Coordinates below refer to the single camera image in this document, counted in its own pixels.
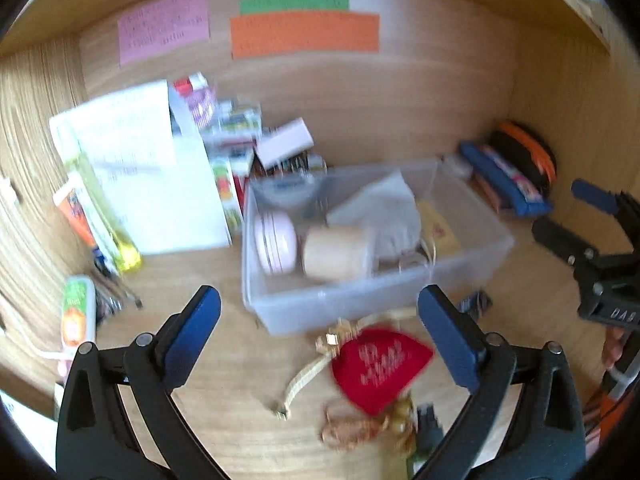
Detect green and white carton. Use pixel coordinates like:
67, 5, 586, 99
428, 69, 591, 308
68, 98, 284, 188
210, 157, 246, 236

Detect beige cylinder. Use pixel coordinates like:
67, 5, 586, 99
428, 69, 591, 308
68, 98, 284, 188
300, 225, 377, 282

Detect green and orange packet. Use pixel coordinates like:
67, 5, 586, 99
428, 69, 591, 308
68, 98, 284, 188
60, 275, 97, 348

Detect white paper sheet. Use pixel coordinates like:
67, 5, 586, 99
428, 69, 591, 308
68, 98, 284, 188
49, 80, 233, 256

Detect black and orange round case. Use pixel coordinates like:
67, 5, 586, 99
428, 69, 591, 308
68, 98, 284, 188
487, 120, 557, 196

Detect white rectangular box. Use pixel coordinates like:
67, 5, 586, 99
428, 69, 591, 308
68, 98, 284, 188
255, 117, 315, 169

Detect bundle of pens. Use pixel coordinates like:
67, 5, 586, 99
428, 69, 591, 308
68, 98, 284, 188
92, 247, 144, 320

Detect yellow-green tube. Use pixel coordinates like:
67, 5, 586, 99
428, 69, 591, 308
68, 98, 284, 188
67, 152, 143, 273

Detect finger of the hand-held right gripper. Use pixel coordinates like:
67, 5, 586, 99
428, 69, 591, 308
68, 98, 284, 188
571, 178, 640, 257
531, 218, 599, 274

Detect yellow card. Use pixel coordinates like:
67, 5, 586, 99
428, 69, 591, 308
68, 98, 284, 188
417, 200, 462, 257

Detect pink round case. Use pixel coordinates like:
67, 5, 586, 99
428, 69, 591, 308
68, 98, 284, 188
252, 210, 299, 276

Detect orange paper note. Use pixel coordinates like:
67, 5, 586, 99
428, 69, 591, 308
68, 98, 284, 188
230, 12, 381, 59

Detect black binder clip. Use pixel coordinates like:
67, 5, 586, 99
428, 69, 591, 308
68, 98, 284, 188
457, 290, 493, 319

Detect red heart-shaped ornament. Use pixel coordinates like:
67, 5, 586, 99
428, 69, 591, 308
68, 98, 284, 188
331, 327, 435, 417

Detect wooden desktop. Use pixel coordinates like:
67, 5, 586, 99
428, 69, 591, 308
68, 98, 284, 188
50, 152, 613, 480

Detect clear plastic storage box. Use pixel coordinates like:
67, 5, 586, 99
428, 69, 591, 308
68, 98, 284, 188
241, 157, 516, 337

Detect pink paper note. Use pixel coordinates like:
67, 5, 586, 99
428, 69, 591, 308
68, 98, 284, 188
117, 0, 210, 67

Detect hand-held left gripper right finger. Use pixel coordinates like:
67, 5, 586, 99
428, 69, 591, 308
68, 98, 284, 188
415, 284, 587, 480

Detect pile of small boxes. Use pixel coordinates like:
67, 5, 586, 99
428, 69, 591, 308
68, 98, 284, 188
170, 72, 263, 161

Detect blue pencil case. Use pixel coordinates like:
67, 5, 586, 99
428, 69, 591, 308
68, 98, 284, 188
459, 141, 554, 218

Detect green paper note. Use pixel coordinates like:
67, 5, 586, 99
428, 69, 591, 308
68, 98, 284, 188
239, 0, 350, 15

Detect white and blue pack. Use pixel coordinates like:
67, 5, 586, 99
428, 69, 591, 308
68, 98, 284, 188
260, 175, 327, 212

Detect gold ribbon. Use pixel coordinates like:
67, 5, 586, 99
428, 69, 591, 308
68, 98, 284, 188
272, 309, 417, 453

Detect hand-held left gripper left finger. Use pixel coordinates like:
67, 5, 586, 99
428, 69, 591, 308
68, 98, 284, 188
56, 285, 223, 480

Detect white cloth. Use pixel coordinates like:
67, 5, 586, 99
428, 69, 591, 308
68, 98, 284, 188
327, 170, 424, 262

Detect gold bells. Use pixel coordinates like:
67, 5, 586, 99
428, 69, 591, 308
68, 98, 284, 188
384, 394, 417, 438

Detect orange tube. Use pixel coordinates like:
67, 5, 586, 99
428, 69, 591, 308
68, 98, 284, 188
54, 185, 108, 261

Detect white cable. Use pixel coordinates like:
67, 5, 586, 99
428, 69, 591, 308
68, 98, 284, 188
0, 305, 68, 363

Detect person's right hand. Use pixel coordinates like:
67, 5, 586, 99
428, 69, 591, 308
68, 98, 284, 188
601, 329, 626, 372

